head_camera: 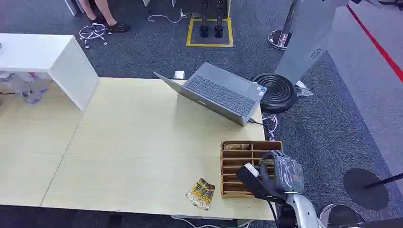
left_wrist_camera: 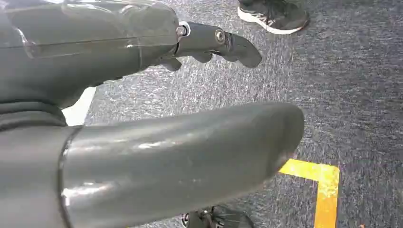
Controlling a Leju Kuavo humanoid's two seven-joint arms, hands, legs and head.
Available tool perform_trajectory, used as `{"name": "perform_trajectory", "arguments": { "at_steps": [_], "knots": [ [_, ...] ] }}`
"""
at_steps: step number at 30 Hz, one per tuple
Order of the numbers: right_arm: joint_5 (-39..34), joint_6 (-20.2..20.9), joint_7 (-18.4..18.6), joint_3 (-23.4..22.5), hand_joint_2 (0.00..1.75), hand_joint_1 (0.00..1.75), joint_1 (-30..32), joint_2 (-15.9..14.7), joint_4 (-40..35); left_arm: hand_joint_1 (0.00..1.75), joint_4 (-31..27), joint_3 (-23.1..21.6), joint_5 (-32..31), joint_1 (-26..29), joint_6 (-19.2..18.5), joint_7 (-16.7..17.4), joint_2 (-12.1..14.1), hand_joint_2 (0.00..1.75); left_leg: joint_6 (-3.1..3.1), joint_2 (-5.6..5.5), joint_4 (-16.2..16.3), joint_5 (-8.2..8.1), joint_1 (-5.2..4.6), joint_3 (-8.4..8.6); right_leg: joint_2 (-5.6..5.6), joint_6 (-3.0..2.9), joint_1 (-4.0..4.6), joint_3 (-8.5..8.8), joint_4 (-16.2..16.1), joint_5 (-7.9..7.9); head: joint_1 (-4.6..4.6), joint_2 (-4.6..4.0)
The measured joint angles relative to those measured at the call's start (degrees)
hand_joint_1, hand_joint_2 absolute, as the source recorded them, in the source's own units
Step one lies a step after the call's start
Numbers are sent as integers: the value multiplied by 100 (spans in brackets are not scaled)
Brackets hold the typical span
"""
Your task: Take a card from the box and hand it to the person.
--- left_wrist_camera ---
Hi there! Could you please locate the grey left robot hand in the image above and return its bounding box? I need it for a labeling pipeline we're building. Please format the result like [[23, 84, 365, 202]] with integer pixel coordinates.
[[0, 0, 306, 228]]

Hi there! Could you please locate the white floor marking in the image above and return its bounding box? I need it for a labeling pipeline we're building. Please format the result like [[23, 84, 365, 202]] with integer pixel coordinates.
[[61, 86, 97, 127]]

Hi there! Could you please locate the yellow floor tape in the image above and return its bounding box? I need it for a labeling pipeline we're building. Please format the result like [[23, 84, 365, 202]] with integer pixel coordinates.
[[278, 159, 341, 228]]

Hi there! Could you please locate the person's black white-soled shoe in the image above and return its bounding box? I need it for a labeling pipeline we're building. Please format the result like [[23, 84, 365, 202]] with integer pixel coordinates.
[[237, 0, 310, 35]]

